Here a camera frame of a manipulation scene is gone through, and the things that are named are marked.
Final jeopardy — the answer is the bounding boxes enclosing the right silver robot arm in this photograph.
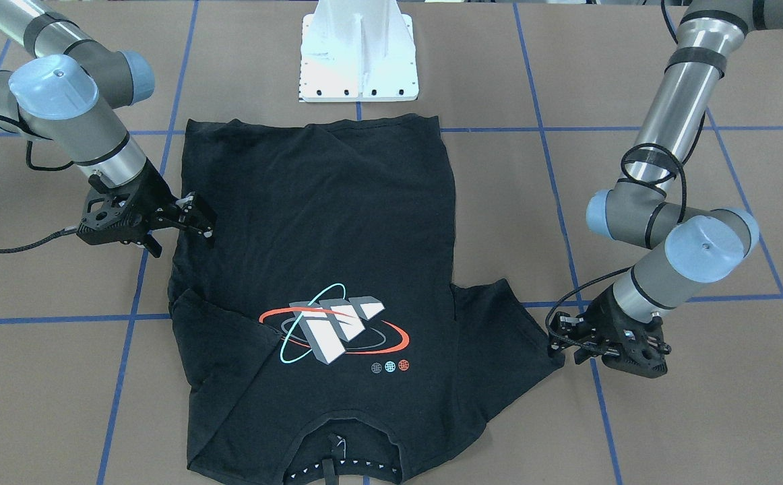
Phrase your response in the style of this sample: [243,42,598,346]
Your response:
[0,1,216,257]

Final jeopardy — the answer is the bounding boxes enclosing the black graphic t-shirt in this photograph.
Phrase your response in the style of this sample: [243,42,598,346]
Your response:
[168,115,564,484]

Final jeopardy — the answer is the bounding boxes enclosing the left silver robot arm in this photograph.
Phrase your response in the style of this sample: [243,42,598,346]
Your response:
[545,1,783,379]

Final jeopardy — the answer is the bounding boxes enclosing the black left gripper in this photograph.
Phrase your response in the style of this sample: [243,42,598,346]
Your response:
[548,286,670,377]

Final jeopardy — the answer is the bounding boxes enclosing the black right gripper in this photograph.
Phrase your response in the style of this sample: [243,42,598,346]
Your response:
[77,165,217,258]

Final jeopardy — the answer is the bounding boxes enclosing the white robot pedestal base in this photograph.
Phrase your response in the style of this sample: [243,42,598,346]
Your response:
[299,1,420,102]

